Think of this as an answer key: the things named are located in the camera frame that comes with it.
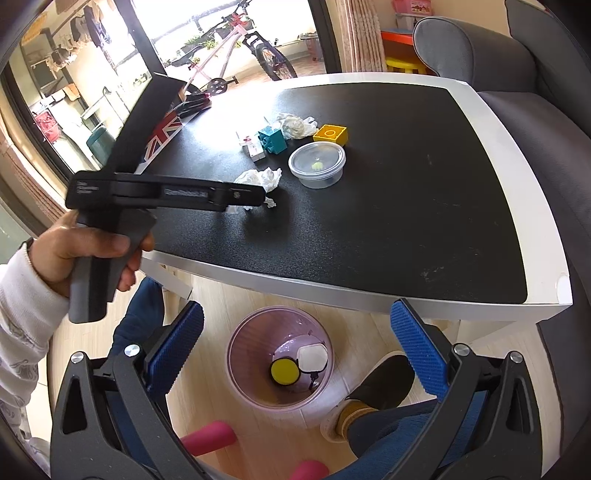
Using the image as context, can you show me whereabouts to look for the white rectangular small box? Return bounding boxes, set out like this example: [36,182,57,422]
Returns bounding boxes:
[238,135,266,162]

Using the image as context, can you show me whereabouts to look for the union jack tissue box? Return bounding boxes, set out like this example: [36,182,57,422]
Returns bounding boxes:
[135,111,184,174]

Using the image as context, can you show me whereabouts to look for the yellow toy brick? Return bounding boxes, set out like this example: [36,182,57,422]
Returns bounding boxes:
[312,124,349,147]

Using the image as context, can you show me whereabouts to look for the yellow round zip case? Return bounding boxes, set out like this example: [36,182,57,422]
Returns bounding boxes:
[270,357,301,386]

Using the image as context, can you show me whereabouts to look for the teal toy brick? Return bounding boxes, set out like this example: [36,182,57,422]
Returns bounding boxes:
[257,125,287,155]

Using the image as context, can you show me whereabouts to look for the white patterned sleeve forearm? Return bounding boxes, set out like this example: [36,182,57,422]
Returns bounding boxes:
[0,246,70,444]

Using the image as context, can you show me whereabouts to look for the clear round plastic container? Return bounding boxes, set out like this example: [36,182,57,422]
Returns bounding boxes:
[288,141,346,190]

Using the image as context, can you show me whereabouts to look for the pink storage box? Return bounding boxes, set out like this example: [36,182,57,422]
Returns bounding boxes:
[392,0,433,16]

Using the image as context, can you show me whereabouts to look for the orange kids desk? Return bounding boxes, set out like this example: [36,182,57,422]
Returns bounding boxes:
[381,31,417,62]

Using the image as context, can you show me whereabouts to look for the teal thermos bottle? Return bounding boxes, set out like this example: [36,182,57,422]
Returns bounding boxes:
[86,125,115,167]

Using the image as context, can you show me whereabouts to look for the grey fabric sofa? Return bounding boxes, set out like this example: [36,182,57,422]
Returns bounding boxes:
[414,1,590,459]

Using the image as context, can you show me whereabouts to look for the floral pink curtain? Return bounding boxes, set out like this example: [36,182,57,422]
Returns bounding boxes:
[335,0,387,73]

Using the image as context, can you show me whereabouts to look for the black folded gloves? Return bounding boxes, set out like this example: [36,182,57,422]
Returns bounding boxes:
[175,92,211,118]

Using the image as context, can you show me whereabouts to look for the person left hand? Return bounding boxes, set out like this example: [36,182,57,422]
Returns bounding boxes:
[28,211,130,298]

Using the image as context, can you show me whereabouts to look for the yellow plastic stool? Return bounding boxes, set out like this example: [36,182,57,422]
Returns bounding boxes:
[386,57,428,75]

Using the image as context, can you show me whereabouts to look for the black slipper with sock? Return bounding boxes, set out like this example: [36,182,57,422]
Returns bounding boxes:
[320,351,415,443]

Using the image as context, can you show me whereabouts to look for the blue trouser leg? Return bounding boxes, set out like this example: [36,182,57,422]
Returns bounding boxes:
[108,277,164,357]

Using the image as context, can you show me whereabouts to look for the pink trash bin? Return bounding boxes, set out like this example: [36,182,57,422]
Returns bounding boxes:
[225,306,335,412]

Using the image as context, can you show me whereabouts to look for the white tissue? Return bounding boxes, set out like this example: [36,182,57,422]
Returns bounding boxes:
[276,113,318,140]
[235,167,283,209]

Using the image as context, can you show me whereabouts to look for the black door frame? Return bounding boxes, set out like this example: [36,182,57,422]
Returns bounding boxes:
[114,0,166,75]

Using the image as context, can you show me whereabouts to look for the pink white bicycle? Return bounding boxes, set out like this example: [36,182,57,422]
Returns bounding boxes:
[163,1,297,95]

